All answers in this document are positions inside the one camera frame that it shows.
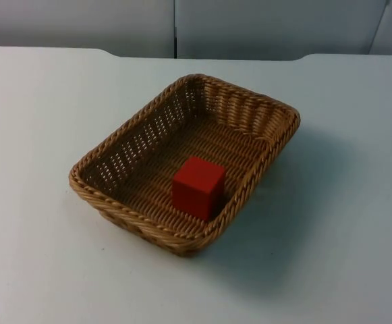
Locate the red cube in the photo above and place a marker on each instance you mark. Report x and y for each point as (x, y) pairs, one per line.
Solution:
(195, 190)

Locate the pale brown wicker basket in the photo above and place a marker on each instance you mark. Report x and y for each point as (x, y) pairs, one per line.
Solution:
(148, 158)

